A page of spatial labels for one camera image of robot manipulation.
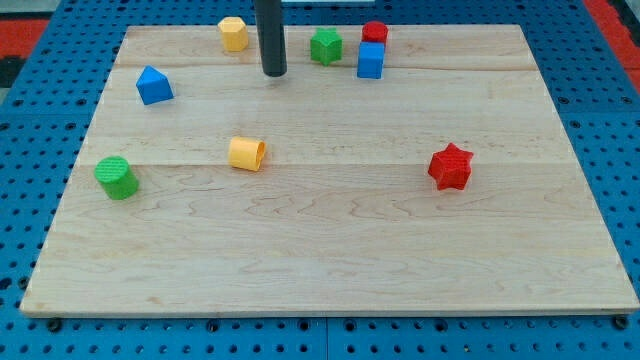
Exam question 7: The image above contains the blue cube block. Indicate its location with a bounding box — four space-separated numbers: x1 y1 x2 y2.
356 42 385 79

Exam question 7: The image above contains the yellow cylinder block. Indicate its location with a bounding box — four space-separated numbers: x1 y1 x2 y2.
228 137 266 171

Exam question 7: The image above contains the light wooden board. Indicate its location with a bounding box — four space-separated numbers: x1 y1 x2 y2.
21 25 639 318

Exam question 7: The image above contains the red star block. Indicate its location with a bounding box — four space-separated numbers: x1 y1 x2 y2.
427 143 474 191

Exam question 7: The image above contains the green star block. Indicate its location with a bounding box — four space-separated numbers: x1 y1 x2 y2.
310 28 343 66

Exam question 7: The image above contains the red cylinder block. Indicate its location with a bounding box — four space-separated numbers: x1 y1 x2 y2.
361 20 389 44

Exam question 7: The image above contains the yellow hexagon block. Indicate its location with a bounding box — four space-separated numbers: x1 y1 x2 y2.
218 17 249 52

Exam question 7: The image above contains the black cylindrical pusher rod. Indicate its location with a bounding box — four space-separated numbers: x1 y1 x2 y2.
254 0 287 77

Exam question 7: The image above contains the blue pentagon block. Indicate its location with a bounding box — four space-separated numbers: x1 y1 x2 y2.
136 65 174 105

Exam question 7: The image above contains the green cylinder block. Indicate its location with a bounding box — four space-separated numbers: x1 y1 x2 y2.
94 156 139 200

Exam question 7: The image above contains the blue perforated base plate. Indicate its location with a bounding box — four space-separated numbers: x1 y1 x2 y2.
1 1 639 359

